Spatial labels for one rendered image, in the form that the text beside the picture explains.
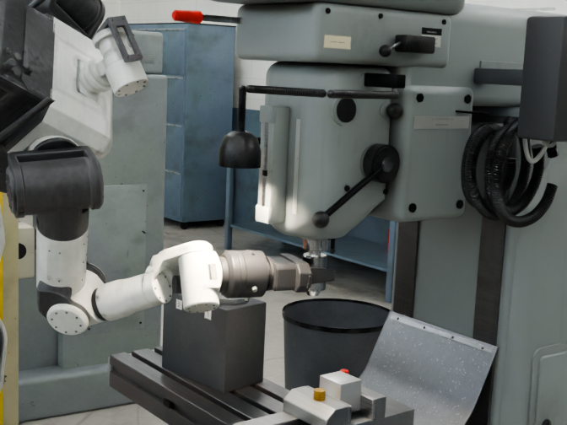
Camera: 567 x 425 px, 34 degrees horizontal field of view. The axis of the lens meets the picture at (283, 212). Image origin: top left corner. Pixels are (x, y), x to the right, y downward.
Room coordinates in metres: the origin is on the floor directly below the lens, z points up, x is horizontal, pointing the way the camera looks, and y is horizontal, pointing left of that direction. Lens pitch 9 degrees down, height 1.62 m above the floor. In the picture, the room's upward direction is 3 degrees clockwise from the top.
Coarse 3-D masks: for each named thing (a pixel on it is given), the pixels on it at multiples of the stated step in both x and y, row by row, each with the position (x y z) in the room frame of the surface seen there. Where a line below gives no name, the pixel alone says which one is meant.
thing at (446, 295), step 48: (480, 192) 1.88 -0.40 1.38; (432, 240) 1.98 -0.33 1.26; (480, 240) 1.87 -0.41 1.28; (528, 240) 1.83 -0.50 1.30; (432, 288) 1.97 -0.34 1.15; (480, 288) 1.86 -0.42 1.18; (528, 288) 1.82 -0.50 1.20; (480, 336) 1.85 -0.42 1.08; (528, 336) 1.82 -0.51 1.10; (528, 384) 1.83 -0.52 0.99
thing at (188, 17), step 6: (174, 12) 1.64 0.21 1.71; (180, 12) 1.63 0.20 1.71; (186, 12) 1.64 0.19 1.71; (192, 12) 1.65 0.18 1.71; (198, 12) 1.66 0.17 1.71; (174, 18) 1.63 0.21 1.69; (180, 18) 1.63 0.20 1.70; (186, 18) 1.64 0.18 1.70; (192, 18) 1.65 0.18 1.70; (198, 18) 1.65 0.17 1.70; (204, 18) 1.67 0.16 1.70; (210, 18) 1.68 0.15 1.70; (216, 18) 1.68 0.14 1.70; (222, 18) 1.69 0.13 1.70; (228, 18) 1.70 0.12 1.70; (234, 18) 1.71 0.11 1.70; (240, 18) 1.72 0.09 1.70
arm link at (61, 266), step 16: (48, 240) 1.57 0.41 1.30; (80, 240) 1.59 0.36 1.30; (48, 256) 1.60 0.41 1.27; (64, 256) 1.59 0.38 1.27; (80, 256) 1.62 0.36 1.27; (48, 272) 1.62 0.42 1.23; (64, 272) 1.61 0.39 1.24; (80, 272) 1.64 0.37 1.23; (48, 288) 1.63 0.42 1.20; (64, 288) 1.63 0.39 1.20; (80, 288) 1.67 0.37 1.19; (48, 304) 1.65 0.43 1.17; (64, 304) 1.64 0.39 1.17; (48, 320) 1.66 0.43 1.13; (64, 320) 1.65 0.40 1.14; (80, 320) 1.64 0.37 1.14
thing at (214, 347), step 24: (168, 312) 2.04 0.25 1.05; (216, 312) 1.93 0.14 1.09; (240, 312) 1.93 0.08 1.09; (264, 312) 1.99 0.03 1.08; (168, 336) 2.04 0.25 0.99; (192, 336) 1.98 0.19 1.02; (216, 336) 1.93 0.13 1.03; (240, 336) 1.94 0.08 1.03; (264, 336) 1.99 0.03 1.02; (168, 360) 2.04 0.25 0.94; (192, 360) 1.98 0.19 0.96; (216, 360) 1.92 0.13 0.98; (240, 360) 1.94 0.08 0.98; (216, 384) 1.92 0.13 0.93; (240, 384) 1.94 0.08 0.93
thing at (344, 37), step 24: (240, 24) 1.72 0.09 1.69; (264, 24) 1.66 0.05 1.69; (288, 24) 1.61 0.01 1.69; (312, 24) 1.56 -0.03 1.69; (336, 24) 1.58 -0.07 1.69; (360, 24) 1.61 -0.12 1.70; (384, 24) 1.64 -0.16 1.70; (408, 24) 1.68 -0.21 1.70; (432, 24) 1.72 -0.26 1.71; (240, 48) 1.72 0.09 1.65; (264, 48) 1.66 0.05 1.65; (288, 48) 1.60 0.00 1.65; (312, 48) 1.55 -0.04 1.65; (336, 48) 1.58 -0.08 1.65; (360, 48) 1.61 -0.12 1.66
